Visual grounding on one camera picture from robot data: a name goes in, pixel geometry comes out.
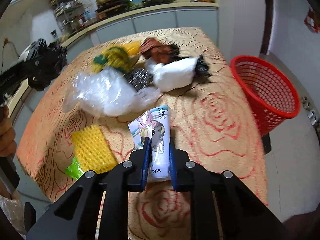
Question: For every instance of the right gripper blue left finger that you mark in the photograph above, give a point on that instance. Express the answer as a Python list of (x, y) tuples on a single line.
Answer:
[(147, 158)]

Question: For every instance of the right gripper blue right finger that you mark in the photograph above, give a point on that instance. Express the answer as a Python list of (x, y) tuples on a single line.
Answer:
[(172, 165)]

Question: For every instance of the printed white paper cup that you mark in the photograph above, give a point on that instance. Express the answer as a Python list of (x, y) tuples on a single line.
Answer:
[(154, 124)]

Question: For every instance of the clear plastic bag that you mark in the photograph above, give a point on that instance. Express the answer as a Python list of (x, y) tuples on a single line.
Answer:
[(107, 93)]

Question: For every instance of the white tissue wad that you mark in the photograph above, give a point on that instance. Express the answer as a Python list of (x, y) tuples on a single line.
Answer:
[(174, 75)]

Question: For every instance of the yellow green scrub cloth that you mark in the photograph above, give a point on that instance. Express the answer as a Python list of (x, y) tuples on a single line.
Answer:
[(115, 57)]

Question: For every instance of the black plastic bag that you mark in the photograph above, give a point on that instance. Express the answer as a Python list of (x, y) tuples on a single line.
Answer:
[(201, 68)]

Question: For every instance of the brown paper wrapper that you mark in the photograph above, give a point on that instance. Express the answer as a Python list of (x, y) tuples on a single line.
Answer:
[(151, 48)]

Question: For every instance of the person's left hand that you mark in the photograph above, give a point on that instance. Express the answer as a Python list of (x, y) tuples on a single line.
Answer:
[(8, 144)]

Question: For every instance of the rose patterned tablecloth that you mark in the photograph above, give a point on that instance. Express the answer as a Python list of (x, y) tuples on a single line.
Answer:
[(211, 120)]

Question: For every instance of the yellow foam net sleeve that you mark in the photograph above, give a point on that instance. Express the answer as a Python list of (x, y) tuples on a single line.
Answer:
[(92, 151)]

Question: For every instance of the metal spice rack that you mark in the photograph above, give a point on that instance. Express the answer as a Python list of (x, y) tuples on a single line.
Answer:
[(71, 15)]

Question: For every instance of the steel wool scrubber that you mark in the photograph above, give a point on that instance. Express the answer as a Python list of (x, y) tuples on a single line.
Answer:
[(139, 78)]

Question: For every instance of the green plastic scrap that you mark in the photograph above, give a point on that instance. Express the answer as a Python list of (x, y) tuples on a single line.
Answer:
[(74, 170)]

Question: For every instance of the red plastic mesh basket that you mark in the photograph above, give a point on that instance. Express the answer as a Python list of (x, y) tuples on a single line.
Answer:
[(270, 94)]

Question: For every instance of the shoes on floor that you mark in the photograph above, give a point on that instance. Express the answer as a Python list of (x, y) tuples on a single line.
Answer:
[(311, 113)]

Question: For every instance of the red hanging ornament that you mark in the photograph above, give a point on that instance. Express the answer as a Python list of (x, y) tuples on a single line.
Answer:
[(312, 21)]

